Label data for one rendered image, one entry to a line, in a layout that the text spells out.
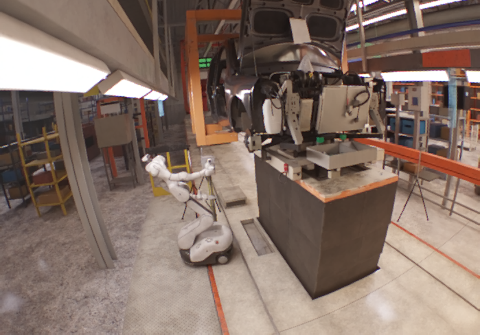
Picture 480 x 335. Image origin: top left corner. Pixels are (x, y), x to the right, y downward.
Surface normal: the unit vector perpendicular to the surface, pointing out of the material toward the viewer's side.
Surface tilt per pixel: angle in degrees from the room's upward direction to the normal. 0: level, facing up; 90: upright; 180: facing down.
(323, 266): 90
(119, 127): 90
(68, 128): 90
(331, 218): 90
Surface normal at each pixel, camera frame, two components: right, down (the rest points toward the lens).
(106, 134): 0.24, 0.22
